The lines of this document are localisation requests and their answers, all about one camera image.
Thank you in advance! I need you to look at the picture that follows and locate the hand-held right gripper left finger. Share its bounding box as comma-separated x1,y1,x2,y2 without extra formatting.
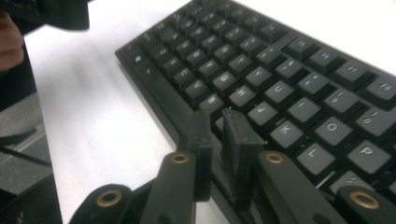
186,110,214,203

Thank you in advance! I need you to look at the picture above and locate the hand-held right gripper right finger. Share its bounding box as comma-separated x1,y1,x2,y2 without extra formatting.
220,108,265,211

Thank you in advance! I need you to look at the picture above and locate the black computer keyboard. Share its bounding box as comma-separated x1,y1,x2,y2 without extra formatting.
114,0,396,224

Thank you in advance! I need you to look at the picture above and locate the white table board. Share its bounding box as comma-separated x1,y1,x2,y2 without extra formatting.
22,0,396,224

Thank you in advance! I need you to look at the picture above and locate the long aluminium floor rail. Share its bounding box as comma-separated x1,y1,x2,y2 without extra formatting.
0,122,48,162

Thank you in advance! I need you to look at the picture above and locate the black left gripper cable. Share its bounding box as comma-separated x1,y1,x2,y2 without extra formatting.
0,144,52,167

